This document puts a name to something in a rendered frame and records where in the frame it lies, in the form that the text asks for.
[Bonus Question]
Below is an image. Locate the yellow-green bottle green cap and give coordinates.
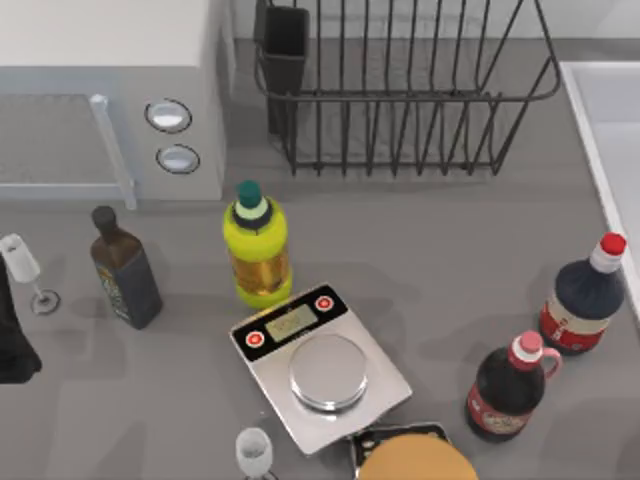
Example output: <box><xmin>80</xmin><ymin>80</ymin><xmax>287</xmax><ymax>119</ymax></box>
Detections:
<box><xmin>222</xmin><ymin>180</ymin><xmax>294</xmax><ymax>310</ymax></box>

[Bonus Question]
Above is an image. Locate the black wire dish rack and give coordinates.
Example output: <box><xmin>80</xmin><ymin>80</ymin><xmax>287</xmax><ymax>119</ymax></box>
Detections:
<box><xmin>252</xmin><ymin>0</ymin><xmax>562</xmax><ymax>178</ymax></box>

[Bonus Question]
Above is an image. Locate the microwave door handle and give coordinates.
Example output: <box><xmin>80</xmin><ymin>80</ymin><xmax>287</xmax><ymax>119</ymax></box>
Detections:
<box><xmin>88</xmin><ymin>93</ymin><xmax>138</xmax><ymax>211</ymax></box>

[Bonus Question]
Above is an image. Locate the clear wine glass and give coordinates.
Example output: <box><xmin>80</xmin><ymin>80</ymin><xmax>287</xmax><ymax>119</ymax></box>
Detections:
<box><xmin>0</xmin><ymin>232</ymin><xmax>62</xmax><ymax>316</ymax></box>

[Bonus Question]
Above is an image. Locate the pale microwave oven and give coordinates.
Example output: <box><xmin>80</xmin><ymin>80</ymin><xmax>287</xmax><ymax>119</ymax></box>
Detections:
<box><xmin>0</xmin><ymin>0</ymin><xmax>236</xmax><ymax>212</ymax></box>

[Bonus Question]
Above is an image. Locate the round brown bread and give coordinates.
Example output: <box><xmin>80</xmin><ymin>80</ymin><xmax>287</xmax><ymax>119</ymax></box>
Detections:
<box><xmin>358</xmin><ymin>433</ymin><xmax>480</xmax><ymax>480</ymax></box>

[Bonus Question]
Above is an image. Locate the black utensil holder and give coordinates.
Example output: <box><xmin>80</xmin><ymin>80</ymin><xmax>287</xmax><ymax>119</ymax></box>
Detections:
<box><xmin>253</xmin><ymin>0</ymin><xmax>311</xmax><ymax>135</ymax></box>

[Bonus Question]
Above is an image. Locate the dark bottle red cap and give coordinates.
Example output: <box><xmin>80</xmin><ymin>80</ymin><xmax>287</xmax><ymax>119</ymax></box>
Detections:
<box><xmin>538</xmin><ymin>231</ymin><xmax>628</xmax><ymax>358</ymax></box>

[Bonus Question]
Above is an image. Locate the silver kitchen scale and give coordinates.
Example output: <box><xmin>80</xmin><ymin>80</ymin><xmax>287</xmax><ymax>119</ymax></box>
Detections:
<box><xmin>229</xmin><ymin>283</ymin><xmax>414</xmax><ymax>456</ymax></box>

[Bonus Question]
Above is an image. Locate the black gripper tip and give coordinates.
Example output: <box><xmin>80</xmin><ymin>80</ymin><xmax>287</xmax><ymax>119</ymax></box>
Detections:
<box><xmin>0</xmin><ymin>257</ymin><xmax>43</xmax><ymax>386</ymax></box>

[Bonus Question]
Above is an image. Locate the large microwave knob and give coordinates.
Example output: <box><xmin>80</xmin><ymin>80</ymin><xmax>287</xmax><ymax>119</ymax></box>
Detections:
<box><xmin>143</xmin><ymin>98</ymin><xmax>194</xmax><ymax>135</ymax></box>

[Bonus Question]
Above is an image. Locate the dark jug pink handle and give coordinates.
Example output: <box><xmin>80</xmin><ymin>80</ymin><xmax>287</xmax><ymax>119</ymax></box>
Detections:
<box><xmin>464</xmin><ymin>329</ymin><xmax>563</xmax><ymax>443</ymax></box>

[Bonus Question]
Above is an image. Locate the small microwave knob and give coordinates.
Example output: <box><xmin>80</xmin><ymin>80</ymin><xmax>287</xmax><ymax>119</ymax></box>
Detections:
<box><xmin>155</xmin><ymin>143</ymin><xmax>202</xmax><ymax>176</ymax></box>

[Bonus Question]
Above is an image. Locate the black tray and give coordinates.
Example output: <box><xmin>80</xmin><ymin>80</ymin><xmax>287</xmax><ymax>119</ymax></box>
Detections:
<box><xmin>349</xmin><ymin>421</ymin><xmax>453</xmax><ymax>480</ymax></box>

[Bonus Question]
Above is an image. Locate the dark square bottle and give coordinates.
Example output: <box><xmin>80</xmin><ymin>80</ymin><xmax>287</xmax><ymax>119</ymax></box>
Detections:
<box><xmin>89</xmin><ymin>205</ymin><xmax>164</xmax><ymax>331</ymax></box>

